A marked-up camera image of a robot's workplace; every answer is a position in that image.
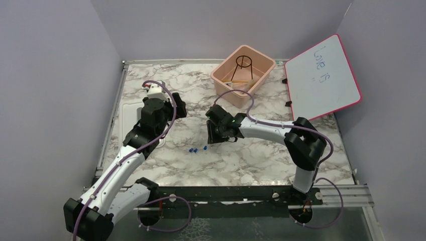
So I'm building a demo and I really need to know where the black wire tripod ring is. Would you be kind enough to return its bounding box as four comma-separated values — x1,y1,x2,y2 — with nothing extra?
230,54,254,82

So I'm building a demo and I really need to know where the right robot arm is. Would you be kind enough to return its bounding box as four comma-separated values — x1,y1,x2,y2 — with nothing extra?
206,104,331,204

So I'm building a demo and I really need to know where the purple cable loop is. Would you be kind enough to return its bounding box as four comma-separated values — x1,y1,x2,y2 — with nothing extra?
137,195,193,233

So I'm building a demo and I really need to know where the white plastic lid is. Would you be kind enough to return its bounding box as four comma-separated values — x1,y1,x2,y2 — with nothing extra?
118,101,166,149

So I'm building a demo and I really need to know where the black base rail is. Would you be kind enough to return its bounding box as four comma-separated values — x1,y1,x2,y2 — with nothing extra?
83,184,373,220

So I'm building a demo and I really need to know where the amber rubber tubing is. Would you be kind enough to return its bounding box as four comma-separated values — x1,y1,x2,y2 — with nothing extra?
224,79,257,91

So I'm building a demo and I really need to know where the pink framed whiteboard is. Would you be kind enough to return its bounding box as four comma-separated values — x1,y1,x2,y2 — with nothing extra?
284,34,363,120

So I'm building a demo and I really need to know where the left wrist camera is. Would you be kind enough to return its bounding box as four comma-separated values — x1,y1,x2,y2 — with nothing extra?
142,83,168,101

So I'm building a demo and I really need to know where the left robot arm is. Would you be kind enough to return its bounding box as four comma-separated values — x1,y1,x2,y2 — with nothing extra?
63,92,187,240

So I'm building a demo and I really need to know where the pink plastic bin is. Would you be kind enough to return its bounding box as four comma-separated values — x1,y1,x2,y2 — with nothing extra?
210,45,276,108

